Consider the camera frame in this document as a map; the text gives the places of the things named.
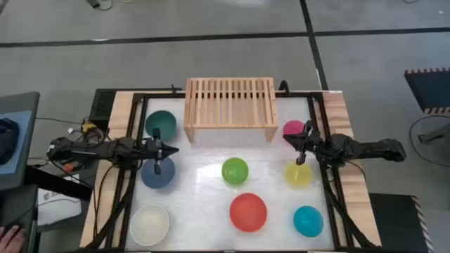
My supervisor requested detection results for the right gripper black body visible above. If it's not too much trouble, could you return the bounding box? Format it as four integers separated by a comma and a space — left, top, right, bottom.
296, 120, 326, 166

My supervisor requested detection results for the black side desk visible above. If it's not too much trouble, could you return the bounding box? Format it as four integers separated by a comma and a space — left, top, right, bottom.
0, 164, 93, 253

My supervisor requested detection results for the red bowl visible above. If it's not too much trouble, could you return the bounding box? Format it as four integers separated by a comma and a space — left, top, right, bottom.
229, 192, 268, 233

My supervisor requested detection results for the black mat with striped edge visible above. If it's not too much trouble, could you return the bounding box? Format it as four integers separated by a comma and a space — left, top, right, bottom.
368, 192, 436, 253

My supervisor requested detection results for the blue bowl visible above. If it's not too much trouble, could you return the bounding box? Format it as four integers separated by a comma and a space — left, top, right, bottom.
141, 156, 176, 190

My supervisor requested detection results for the pink bowl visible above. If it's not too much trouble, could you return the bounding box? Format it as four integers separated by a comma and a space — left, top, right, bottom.
283, 119, 307, 137

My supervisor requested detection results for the wooden slatted shelf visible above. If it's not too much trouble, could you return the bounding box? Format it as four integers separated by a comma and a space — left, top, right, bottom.
183, 77, 279, 143

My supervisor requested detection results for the grey metal stand base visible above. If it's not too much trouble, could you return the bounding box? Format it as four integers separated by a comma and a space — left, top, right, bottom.
417, 122, 450, 144

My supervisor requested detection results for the grey chair with blue cushion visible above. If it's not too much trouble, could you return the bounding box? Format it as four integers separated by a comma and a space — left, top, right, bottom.
0, 91, 40, 190

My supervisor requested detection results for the dark teal bowl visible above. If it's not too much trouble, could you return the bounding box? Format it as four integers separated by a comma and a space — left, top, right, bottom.
145, 110, 178, 141

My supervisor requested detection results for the yellow translucent bowl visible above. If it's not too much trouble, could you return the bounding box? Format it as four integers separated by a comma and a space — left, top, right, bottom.
284, 160, 314, 188

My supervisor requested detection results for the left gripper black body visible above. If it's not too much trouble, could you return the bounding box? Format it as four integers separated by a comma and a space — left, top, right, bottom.
141, 128, 167, 176

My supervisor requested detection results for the white table cover sheet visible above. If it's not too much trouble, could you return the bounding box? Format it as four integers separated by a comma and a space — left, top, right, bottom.
125, 96, 335, 251

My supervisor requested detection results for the white printed paper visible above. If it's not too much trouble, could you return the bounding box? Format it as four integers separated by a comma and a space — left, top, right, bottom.
37, 174, 84, 226

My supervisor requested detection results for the person's hand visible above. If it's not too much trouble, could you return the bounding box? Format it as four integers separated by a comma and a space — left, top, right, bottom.
0, 224, 26, 253

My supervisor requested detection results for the black power adapter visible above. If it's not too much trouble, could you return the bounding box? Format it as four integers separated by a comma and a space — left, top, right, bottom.
86, 0, 114, 11

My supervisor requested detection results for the black floor cable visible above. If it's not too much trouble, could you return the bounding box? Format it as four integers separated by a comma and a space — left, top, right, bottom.
409, 115, 450, 168

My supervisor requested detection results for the dark navy bag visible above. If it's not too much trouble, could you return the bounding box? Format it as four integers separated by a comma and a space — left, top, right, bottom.
0, 117, 20, 166

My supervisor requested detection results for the black perforated box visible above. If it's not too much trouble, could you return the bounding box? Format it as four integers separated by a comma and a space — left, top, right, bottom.
89, 89, 119, 131

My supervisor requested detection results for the cyan bowl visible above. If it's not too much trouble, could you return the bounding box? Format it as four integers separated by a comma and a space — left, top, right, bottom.
293, 205, 325, 238

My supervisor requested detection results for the green bowl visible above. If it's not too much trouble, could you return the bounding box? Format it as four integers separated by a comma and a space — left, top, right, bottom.
221, 157, 250, 185

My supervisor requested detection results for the white bowl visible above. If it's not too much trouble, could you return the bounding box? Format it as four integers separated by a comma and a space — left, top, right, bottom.
129, 204, 170, 247

